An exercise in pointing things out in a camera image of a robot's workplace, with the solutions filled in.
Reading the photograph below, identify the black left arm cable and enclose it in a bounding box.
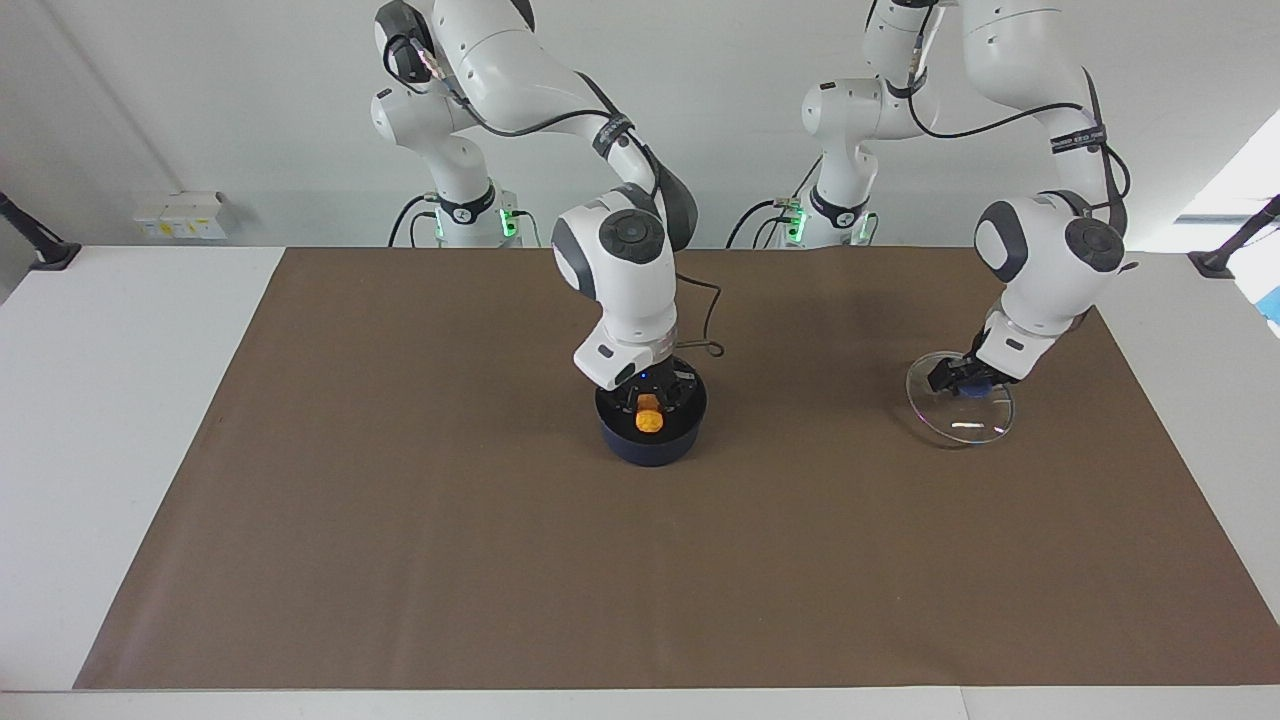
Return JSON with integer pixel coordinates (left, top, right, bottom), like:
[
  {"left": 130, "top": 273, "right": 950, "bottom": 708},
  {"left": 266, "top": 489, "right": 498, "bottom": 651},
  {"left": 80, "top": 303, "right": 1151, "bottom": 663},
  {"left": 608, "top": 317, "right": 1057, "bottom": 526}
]
[{"left": 904, "top": 10, "right": 1133, "bottom": 237}]

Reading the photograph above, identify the black left base cable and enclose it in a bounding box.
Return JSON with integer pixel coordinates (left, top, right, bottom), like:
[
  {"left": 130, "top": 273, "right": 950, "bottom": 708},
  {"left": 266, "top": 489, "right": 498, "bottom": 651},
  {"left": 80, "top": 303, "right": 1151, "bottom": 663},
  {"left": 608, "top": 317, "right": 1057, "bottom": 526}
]
[{"left": 725, "top": 158, "right": 824, "bottom": 250}]

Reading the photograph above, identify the brown table mat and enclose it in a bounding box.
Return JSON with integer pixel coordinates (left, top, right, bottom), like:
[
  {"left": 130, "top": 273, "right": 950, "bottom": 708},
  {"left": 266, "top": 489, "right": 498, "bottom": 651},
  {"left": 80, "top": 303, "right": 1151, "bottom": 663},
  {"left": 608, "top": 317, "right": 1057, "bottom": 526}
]
[{"left": 73, "top": 247, "right": 1280, "bottom": 691}]

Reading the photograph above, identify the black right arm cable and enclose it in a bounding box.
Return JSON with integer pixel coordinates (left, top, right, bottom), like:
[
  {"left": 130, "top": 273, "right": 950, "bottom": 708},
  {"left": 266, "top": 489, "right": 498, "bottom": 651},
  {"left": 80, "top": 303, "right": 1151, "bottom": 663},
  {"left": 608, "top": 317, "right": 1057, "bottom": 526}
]
[{"left": 388, "top": 34, "right": 727, "bottom": 360}]

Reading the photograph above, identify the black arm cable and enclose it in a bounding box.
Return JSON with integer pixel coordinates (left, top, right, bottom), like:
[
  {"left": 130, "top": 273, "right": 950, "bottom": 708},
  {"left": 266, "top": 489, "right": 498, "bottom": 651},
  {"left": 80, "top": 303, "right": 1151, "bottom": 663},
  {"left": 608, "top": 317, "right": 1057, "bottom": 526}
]
[
  {"left": 388, "top": 34, "right": 727, "bottom": 360},
  {"left": 904, "top": 10, "right": 1133, "bottom": 237}
]

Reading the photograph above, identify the white wall socket box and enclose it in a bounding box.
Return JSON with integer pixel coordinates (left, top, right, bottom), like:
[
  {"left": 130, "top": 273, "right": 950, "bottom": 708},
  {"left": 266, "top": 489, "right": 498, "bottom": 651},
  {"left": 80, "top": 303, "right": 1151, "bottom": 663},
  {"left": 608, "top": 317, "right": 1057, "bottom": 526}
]
[{"left": 132, "top": 191, "right": 230, "bottom": 242}]

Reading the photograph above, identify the black base cable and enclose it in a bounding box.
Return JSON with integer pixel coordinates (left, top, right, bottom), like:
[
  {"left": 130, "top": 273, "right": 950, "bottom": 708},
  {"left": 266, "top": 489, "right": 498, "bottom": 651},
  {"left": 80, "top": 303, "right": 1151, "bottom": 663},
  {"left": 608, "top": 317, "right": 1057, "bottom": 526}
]
[
  {"left": 387, "top": 192, "right": 442, "bottom": 249},
  {"left": 725, "top": 158, "right": 824, "bottom": 250}
]

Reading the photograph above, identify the black clamp stand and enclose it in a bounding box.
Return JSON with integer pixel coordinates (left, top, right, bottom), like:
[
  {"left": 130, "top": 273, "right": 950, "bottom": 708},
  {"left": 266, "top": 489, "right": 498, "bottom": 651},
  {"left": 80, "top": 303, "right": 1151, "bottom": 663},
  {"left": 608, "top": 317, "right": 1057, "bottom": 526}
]
[
  {"left": 0, "top": 190, "right": 83, "bottom": 272},
  {"left": 1188, "top": 195, "right": 1280, "bottom": 279}
]

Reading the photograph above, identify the glass lid with blue knob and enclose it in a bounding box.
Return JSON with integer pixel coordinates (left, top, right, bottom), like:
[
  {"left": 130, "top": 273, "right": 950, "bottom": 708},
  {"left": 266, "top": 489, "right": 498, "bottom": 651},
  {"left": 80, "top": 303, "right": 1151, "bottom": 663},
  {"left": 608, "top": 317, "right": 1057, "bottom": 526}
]
[{"left": 905, "top": 350, "right": 1016, "bottom": 448}]

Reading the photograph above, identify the black right base cable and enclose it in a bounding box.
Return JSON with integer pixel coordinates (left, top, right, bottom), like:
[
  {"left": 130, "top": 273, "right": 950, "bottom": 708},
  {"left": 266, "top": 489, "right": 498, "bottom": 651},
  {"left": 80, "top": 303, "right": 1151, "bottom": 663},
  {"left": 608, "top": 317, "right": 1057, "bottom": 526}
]
[{"left": 387, "top": 192, "right": 442, "bottom": 249}]

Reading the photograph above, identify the dark blue saucepan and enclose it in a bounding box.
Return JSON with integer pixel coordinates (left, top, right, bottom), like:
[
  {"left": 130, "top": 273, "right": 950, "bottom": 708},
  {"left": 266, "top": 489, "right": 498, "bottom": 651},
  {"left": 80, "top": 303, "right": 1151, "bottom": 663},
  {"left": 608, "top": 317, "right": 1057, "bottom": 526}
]
[{"left": 595, "top": 370, "right": 709, "bottom": 468}]

